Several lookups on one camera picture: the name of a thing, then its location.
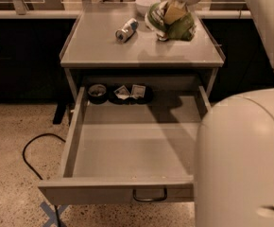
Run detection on grey cabinet counter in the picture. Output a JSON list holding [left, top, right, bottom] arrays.
[[60, 2, 226, 125]]

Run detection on dark left cabinet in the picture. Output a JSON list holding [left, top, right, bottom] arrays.
[[0, 19, 74, 102]]

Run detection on dark cabinet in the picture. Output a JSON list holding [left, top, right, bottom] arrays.
[[0, 19, 74, 102], [203, 19, 274, 101]]

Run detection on white bowl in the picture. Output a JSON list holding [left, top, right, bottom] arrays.
[[135, 0, 161, 15]]

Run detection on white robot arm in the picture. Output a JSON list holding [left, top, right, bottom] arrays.
[[194, 0, 274, 227]]

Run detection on green jalapeno chip bag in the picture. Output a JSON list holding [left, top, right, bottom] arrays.
[[145, 1, 196, 42]]

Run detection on grey open drawer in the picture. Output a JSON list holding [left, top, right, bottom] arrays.
[[37, 85, 212, 206]]

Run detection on dark right cabinet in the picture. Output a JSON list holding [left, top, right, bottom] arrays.
[[203, 19, 274, 101]]

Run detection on black metal drawer handle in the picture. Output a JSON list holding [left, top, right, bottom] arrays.
[[132, 188, 168, 202]]

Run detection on black floor cable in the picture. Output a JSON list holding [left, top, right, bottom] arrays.
[[22, 132, 67, 227]]

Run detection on black tape roll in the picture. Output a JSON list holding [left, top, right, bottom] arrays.
[[88, 84, 108, 104]]

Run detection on blue floor tape cross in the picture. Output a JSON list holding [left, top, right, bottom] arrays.
[[40, 201, 67, 227]]

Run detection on black tray with packets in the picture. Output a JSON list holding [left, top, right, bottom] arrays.
[[108, 84, 154, 105]]

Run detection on blue white soda can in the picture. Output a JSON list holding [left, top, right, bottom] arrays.
[[115, 18, 139, 43]]

